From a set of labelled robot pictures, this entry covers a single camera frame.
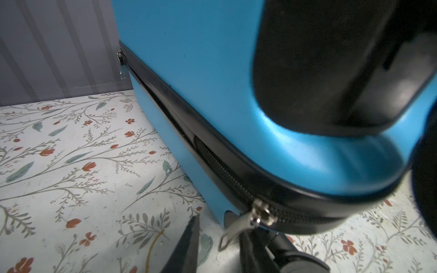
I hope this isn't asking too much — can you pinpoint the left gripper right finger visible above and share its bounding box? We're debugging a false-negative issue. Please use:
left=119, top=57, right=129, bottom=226
left=239, top=230, right=279, bottom=273

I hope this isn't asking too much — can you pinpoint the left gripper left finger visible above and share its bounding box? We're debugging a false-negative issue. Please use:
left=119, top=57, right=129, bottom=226
left=161, top=216, right=200, bottom=273

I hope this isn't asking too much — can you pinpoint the blue hardshell suitcase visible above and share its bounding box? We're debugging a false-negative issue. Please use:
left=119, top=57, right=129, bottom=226
left=112, top=1, right=437, bottom=273

